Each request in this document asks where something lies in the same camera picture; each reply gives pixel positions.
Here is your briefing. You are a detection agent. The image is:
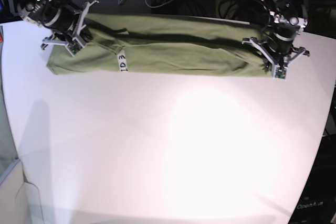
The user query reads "black OpenArm base box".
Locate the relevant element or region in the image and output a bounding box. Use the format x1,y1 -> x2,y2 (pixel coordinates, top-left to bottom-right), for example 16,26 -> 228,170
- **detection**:
289,135 -> 335,223

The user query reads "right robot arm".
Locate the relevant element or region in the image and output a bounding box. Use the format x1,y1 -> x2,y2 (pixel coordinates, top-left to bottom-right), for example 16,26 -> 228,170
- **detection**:
15,0 -> 99,56

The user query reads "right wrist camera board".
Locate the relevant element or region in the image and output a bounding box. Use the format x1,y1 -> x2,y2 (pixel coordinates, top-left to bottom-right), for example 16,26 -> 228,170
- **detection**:
66,40 -> 82,57

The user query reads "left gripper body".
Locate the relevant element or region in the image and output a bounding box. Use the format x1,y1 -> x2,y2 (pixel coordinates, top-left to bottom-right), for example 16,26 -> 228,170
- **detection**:
242,28 -> 310,71

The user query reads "white side cabinet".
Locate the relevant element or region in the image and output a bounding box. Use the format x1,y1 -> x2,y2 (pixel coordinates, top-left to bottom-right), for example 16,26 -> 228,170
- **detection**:
1,159 -> 45,223

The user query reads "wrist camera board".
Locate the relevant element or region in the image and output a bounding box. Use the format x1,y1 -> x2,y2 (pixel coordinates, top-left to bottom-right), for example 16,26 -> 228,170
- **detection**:
272,65 -> 287,80
66,40 -> 82,57

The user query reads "green T-shirt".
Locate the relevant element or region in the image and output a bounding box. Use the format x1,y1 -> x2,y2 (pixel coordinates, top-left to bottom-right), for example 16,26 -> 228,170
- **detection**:
47,14 -> 271,77

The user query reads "white ID label tag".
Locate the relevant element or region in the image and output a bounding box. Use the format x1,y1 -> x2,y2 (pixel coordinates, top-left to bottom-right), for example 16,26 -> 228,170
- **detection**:
117,50 -> 128,72

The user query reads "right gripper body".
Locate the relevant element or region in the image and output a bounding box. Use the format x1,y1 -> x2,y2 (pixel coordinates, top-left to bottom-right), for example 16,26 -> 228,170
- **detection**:
39,0 -> 99,50

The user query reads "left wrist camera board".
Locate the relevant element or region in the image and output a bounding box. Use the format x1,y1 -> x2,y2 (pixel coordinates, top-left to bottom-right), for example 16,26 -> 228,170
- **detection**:
272,65 -> 287,80

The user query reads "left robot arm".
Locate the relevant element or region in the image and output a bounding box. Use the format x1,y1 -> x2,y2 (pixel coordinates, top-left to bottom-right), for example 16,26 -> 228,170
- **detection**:
242,0 -> 310,79

